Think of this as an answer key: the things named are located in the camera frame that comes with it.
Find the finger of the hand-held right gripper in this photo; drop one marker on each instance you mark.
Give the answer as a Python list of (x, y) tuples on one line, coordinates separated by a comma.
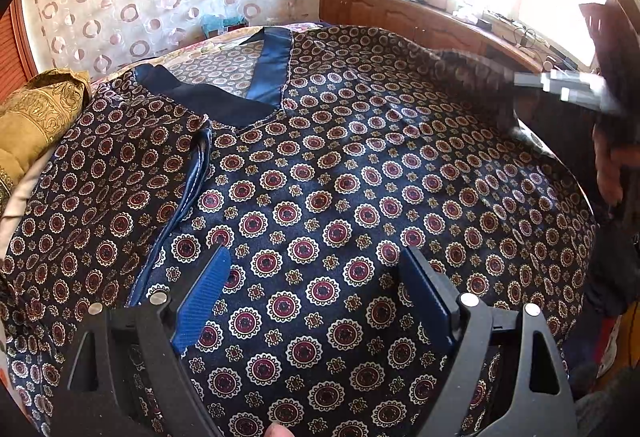
[(530, 81)]

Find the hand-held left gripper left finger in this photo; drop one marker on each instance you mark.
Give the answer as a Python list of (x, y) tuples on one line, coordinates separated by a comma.
[(205, 299)]

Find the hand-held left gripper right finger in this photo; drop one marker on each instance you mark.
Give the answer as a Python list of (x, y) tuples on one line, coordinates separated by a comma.
[(425, 297)]

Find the navy medallion-print shirt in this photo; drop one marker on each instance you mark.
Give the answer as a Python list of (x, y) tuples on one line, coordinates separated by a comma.
[(325, 167)]

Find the person's right hand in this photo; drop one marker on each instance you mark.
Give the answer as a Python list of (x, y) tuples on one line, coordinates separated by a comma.
[(612, 172)]

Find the wooden side cabinet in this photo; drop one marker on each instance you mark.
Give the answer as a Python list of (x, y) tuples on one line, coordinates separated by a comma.
[(360, 9)]

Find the red cloth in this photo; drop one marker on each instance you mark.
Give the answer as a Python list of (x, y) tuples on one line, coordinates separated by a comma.
[(609, 342)]

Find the gold embroidered cushion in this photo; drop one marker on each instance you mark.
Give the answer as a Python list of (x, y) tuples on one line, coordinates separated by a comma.
[(37, 112)]

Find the teal box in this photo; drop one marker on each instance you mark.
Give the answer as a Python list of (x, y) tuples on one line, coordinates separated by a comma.
[(220, 23)]

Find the wooden louvred wardrobe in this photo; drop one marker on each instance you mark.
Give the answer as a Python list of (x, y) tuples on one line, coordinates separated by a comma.
[(22, 42)]

